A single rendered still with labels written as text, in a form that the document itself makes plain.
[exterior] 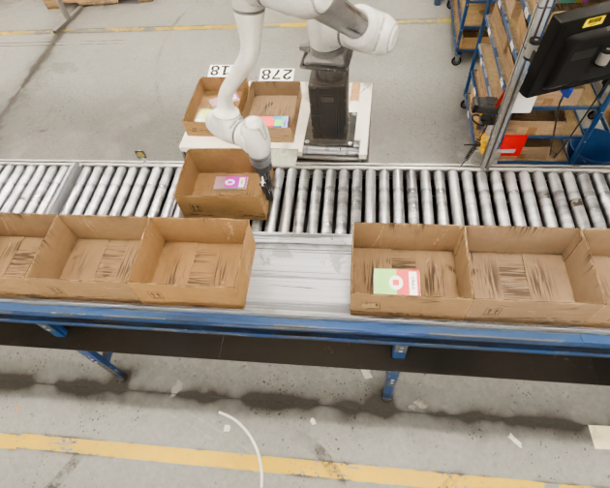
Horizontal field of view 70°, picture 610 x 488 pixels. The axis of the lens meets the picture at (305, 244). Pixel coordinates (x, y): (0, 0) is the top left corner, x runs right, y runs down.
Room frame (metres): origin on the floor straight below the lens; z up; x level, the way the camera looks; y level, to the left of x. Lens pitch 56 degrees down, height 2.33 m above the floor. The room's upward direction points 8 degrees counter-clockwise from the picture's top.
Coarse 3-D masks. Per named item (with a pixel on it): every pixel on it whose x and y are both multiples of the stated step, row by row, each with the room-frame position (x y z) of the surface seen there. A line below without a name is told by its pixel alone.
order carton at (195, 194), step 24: (192, 168) 1.56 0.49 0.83; (216, 168) 1.58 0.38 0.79; (240, 168) 1.55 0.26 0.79; (192, 192) 1.47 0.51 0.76; (216, 192) 1.45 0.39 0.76; (240, 192) 1.42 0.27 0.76; (192, 216) 1.31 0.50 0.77; (216, 216) 1.29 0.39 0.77; (240, 216) 1.26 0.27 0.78; (264, 216) 1.24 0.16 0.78
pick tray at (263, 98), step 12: (252, 84) 2.15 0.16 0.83; (264, 84) 2.14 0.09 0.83; (276, 84) 2.12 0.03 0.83; (288, 84) 2.11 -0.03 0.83; (300, 84) 2.08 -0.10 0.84; (252, 96) 2.11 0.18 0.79; (264, 96) 2.13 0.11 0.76; (276, 96) 2.11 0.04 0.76; (288, 96) 2.10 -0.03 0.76; (300, 96) 2.04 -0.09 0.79; (252, 108) 2.03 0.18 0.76; (264, 108) 2.02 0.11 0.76; (276, 108) 2.00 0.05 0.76; (288, 108) 1.99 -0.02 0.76; (276, 132) 1.74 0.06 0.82; (288, 132) 1.73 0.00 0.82
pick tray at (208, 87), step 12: (204, 84) 2.26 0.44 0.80; (216, 84) 2.24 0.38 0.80; (192, 96) 2.10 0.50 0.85; (204, 96) 2.21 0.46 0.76; (216, 96) 2.19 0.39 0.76; (240, 96) 2.16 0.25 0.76; (192, 108) 2.04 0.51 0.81; (240, 108) 1.97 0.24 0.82; (192, 120) 2.00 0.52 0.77; (192, 132) 1.89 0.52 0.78; (204, 132) 1.87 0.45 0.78
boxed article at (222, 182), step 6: (216, 180) 1.51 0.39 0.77; (222, 180) 1.51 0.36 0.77; (228, 180) 1.50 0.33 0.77; (234, 180) 1.49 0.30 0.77; (240, 180) 1.49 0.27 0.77; (246, 180) 1.48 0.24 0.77; (216, 186) 1.47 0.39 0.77; (222, 186) 1.47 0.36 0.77; (228, 186) 1.46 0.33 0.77; (234, 186) 1.46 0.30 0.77; (240, 186) 1.45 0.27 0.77; (246, 186) 1.45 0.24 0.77
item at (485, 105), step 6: (474, 102) 1.44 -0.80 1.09; (480, 102) 1.43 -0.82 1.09; (486, 102) 1.43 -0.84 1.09; (492, 102) 1.42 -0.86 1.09; (474, 108) 1.42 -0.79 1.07; (480, 108) 1.41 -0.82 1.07; (486, 108) 1.41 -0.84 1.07; (492, 108) 1.40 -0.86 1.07; (498, 108) 1.40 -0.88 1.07; (480, 114) 1.43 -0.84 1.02; (486, 114) 1.42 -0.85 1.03; (492, 114) 1.40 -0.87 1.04; (480, 120) 1.42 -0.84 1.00; (486, 120) 1.42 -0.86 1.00
